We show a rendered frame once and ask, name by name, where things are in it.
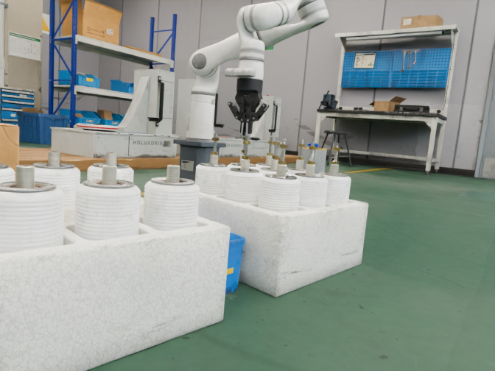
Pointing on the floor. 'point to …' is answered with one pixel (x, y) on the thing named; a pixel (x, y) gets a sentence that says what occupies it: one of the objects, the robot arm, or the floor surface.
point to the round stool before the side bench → (339, 145)
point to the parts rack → (76, 42)
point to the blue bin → (235, 250)
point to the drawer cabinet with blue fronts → (14, 103)
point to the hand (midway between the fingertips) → (246, 129)
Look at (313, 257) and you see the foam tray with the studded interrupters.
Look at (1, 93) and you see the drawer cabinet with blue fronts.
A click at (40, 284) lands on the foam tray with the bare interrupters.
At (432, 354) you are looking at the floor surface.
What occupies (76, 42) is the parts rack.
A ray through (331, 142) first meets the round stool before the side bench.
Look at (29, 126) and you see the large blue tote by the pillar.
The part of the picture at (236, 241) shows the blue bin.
